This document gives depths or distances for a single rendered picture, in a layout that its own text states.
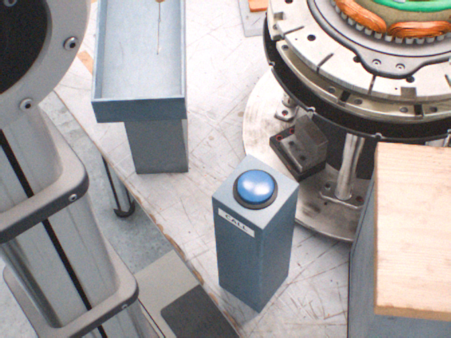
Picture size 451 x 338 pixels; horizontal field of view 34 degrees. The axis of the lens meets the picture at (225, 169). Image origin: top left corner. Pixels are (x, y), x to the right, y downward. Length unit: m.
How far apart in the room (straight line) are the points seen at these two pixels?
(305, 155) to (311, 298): 0.21
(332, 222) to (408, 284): 0.34
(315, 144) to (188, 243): 0.23
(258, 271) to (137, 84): 0.27
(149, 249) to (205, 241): 0.88
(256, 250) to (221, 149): 0.33
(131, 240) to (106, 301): 1.07
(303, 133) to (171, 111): 0.26
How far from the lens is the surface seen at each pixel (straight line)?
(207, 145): 1.14
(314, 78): 0.86
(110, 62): 0.94
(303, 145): 1.08
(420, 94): 0.82
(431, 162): 0.81
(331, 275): 1.04
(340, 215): 1.06
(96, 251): 0.78
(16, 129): 0.59
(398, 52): 0.85
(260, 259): 0.85
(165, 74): 0.92
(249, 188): 0.79
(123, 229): 1.97
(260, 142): 1.12
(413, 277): 0.74
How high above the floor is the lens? 1.73
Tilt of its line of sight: 58 degrees down
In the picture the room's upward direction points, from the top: 3 degrees counter-clockwise
